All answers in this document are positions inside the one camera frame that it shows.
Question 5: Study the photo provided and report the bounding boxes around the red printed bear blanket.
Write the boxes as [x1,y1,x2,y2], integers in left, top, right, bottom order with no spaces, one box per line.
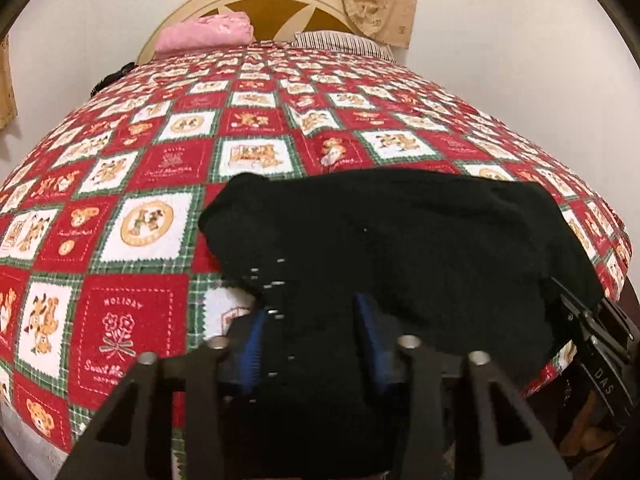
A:
[0,42,632,480]

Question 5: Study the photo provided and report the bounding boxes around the black pants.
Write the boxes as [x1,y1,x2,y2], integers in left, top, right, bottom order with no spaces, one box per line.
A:
[198,169,603,480]

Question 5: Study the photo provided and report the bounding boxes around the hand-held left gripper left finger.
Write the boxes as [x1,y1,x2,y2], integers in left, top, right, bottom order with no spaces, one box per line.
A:
[57,310,266,480]

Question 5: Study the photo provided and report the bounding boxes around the cream wooden bed headboard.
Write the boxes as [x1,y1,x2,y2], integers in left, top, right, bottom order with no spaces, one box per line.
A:
[136,0,361,66]

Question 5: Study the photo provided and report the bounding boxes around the dark cloth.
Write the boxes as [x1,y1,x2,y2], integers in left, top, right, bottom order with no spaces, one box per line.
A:
[89,61,137,98]

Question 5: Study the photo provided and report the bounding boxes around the pink folded cloth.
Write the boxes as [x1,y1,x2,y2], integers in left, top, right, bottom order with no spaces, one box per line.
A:
[154,11,253,54]

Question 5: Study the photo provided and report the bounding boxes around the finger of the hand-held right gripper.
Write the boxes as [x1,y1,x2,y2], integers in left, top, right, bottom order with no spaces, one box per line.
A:
[549,275,608,328]

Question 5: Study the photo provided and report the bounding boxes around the striped pillow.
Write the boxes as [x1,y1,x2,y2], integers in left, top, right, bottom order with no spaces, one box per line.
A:
[291,31,396,63]

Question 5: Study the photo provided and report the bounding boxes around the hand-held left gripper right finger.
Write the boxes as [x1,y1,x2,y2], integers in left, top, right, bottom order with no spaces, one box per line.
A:
[352,294,573,480]

